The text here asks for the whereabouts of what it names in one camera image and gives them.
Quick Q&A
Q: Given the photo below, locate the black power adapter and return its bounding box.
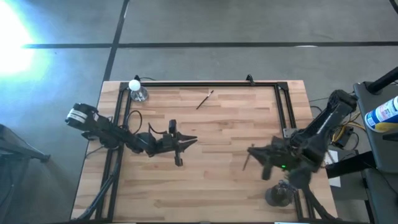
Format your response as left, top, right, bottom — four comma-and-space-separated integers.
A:
334, 133, 355, 149

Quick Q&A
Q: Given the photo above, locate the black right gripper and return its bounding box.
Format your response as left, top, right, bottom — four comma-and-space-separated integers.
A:
248, 136, 307, 181

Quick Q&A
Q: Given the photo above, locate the dark grey side cart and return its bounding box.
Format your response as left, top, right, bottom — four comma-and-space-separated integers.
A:
353, 81, 398, 224

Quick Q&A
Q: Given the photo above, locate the black pole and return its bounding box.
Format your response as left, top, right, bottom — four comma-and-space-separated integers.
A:
366, 66, 398, 95

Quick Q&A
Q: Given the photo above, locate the black aluminium table frame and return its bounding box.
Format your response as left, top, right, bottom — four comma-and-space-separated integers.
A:
72, 80, 338, 223

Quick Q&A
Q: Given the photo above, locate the black mesh brush cup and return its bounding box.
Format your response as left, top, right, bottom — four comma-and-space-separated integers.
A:
264, 179, 296, 208

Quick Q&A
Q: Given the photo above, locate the black flat bar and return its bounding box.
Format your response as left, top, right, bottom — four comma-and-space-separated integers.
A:
325, 151, 376, 179

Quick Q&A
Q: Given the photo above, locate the yellow cable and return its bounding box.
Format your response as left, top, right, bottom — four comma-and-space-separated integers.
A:
331, 111, 363, 142

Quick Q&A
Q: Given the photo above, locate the clear glass cup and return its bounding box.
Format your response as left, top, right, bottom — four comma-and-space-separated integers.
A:
128, 79, 150, 103

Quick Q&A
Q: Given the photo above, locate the white blue yellow canister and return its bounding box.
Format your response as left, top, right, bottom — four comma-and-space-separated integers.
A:
364, 95, 398, 134

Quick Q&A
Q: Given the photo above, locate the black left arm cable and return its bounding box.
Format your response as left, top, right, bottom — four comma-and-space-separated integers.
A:
126, 110, 170, 135

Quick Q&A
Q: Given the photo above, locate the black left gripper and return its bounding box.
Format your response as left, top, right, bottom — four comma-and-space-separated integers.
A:
144, 119, 198, 167

